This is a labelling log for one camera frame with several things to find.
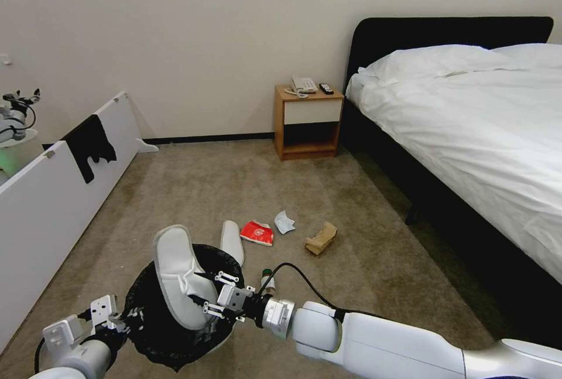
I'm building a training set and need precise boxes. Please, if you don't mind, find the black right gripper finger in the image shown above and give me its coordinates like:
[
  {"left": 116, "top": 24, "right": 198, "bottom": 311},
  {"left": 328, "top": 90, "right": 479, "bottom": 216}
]
[
  {"left": 205, "top": 269, "right": 243, "bottom": 288},
  {"left": 201, "top": 301, "right": 245, "bottom": 323}
]

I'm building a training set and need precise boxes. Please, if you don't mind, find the black mesh trash bin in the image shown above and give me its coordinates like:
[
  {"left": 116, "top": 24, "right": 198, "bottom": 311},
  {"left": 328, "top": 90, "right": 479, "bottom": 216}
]
[{"left": 122, "top": 243, "right": 246, "bottom": 374}]

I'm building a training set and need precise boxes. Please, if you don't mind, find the white slipper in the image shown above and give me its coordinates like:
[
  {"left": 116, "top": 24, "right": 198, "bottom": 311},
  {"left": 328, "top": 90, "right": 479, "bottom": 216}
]
[
  {"left": 152, "top": 224, "right": 220, "bottom": 330},
  {"left": 220, "top": 219, "right": 245, "bottom": 267}
]

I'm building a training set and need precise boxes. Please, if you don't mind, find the small green-capped bottle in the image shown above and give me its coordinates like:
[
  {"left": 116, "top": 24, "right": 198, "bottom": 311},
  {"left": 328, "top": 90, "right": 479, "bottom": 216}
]
[{"left": 258, "top": 268, "right": 277, "bottom": 293}]

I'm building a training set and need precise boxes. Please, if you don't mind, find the red crumpled snack packet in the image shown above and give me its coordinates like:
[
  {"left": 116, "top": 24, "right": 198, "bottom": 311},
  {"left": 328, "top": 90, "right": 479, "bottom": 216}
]
[{"left": 239, "top": 219, "right": 277, "bottom": 248}]

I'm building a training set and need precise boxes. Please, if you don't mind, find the crumpled white tissue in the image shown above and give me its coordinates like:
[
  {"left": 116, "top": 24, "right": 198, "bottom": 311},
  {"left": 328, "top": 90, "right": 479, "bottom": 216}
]
[{"left": 273, "top": 209, "right": 296, "bottom": 236}]

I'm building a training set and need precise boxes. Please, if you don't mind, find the crumpled brown paper bag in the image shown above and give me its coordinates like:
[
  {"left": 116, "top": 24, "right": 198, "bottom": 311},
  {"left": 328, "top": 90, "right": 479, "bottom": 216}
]
[{"left": 304, "top": 221, "right": 338, "bottom": 257}]

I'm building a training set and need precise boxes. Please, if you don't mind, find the white partition board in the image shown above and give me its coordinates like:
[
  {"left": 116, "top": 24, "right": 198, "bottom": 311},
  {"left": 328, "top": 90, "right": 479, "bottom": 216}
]
[{"left": 0, "top": 91, "right": 160, "bottom": 354}]

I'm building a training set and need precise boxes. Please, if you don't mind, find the black baseboard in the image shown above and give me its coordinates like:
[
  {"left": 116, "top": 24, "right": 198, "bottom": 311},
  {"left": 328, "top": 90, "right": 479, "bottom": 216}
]
[{"left": 142, "top": 132, "right": 276, "bottom": 144}]

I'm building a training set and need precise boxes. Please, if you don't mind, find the black cloth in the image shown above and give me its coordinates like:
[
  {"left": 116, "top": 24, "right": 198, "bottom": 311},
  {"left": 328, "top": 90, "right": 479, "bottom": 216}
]
[{"left": 64, "top": 114, "right": 118, "bottom": 185}]

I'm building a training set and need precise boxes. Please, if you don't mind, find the wooden nightstand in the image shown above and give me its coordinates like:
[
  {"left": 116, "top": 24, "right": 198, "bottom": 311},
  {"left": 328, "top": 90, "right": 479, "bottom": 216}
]
[{"left": 275, "top": 84, "right": 345, "bottom": 162}]

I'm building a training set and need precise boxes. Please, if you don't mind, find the white desk telephone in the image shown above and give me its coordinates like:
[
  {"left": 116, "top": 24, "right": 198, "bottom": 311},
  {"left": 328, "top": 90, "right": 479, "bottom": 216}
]
[{"left": 284, "top": 75, "right": 318, "bottom": 99}]

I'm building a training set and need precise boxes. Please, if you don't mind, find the white duvet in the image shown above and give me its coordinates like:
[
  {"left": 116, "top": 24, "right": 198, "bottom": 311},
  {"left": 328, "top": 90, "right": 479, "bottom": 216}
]
[{"left": 345, "top": 43, "right": 562, "bottom": 286}]

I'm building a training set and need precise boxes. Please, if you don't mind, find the white pillow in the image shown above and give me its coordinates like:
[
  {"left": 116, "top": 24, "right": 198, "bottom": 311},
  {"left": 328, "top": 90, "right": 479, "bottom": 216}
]
[{"left": 491, "top": 43, "right": 562, "bottom": 70}]

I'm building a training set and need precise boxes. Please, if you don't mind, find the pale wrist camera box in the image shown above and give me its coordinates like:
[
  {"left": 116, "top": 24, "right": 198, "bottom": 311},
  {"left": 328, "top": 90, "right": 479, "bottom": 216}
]
[
  {"left": 89, "top": 294, "right": 119, "bottom": 323},
  {"left": 217, "top": 284, "right": 248, "bottom": 310}
]

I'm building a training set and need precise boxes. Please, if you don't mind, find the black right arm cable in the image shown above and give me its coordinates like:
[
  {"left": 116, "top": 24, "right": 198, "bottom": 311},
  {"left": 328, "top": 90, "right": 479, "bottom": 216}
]
[{"left": 262, "top": 262, "right": 348, "bottom": 323}]

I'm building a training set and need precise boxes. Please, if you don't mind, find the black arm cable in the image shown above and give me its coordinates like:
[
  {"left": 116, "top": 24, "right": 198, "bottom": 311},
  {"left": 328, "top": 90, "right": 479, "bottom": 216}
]
[
  {"left": 33, "top": 337, "right": 48, "bottom": 374},
  {"left": 262, "top": 262, "right": 348, "bottom": 323}
]

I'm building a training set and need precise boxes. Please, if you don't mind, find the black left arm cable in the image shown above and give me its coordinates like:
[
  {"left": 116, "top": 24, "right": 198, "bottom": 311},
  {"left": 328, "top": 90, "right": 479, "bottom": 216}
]
[{"left": 33, "top": 337, "right": 48, "bottom": 374}]

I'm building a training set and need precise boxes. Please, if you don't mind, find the black bed frame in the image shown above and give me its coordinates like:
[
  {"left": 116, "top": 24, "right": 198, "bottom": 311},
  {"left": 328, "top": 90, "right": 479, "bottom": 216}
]
[{"left": 341, "top": 16, "right": 562, "bottom": 350}]

